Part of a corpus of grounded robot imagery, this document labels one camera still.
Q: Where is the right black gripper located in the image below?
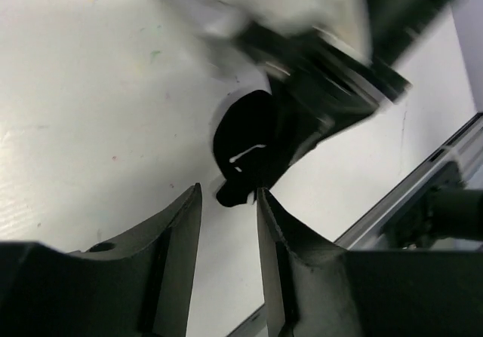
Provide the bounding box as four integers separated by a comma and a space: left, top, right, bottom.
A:
235, 24, 413, 151

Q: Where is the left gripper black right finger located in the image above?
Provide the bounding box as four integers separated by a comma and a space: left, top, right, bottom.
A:
257, 188, 482, 336

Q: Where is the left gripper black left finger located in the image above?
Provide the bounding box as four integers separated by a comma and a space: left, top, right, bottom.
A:
1, 185, 202, 336

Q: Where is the black white striped sock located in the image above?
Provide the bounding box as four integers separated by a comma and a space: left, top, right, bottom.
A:
211, 89, 321, 208

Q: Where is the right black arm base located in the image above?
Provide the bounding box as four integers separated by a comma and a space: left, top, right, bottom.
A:
381, 161, 482, 249

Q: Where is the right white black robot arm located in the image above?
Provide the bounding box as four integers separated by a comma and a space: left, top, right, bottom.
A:
214, 0, 450, 164

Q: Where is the aluminium front rail frame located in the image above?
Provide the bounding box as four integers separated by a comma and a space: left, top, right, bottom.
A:
233, 115, 482, 336

